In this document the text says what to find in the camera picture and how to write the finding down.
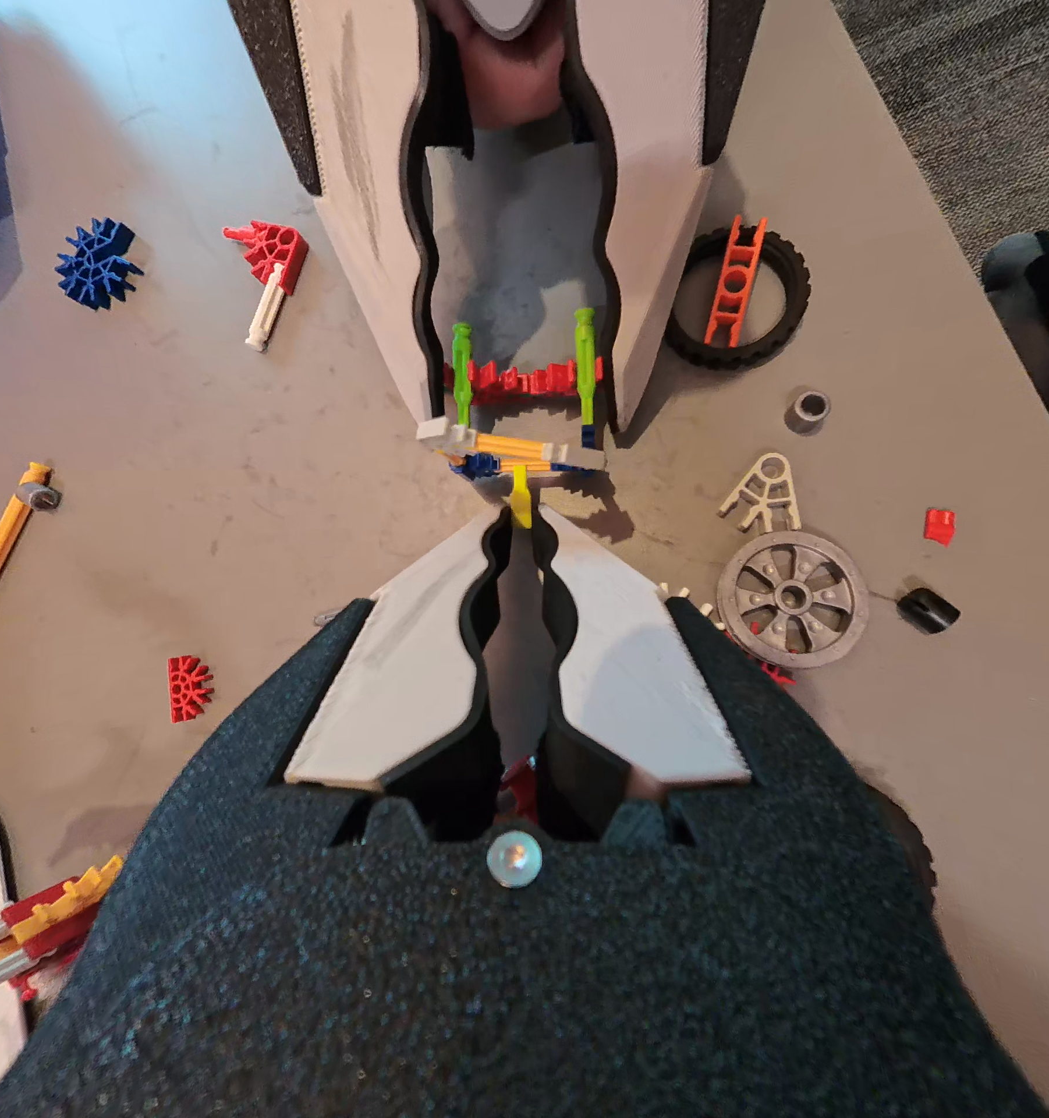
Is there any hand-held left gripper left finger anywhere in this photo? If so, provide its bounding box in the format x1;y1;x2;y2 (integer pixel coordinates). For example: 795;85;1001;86
286;507;517;791

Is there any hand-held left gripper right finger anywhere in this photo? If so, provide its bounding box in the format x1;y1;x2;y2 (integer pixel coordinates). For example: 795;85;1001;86
529;507;753;796

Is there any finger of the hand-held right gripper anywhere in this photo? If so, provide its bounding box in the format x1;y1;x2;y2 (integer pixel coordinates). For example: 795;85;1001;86
569;1;718;438
295;1;465;441

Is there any short yellow rod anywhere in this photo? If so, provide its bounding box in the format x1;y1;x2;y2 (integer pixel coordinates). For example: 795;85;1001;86
506;462;538;536

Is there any orange rod blue connector frame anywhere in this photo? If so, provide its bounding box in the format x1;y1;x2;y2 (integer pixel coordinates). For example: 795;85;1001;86
415;305;616;510

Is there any multicolour toy model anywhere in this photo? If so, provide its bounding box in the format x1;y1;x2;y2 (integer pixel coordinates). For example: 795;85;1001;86
0;851;127;1009

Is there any red connector white rod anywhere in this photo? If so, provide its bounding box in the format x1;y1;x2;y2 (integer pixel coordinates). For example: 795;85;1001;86
223;217;313;356

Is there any orange ladder connector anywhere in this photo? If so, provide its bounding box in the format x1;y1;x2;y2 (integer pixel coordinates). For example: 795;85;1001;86
705;217;770;351

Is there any grey wheel hub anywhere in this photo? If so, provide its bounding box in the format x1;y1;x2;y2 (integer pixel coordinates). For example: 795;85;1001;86
717;533;868;670

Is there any grey fan connector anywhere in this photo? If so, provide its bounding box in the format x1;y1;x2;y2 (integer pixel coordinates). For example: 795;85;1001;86
719;453;802;536

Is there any blue snowflake connector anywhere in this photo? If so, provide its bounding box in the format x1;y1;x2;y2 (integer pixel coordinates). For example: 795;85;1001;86
55;219;147;310

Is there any small black piece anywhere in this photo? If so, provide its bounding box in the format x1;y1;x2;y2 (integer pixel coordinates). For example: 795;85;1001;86
895;588;962;634

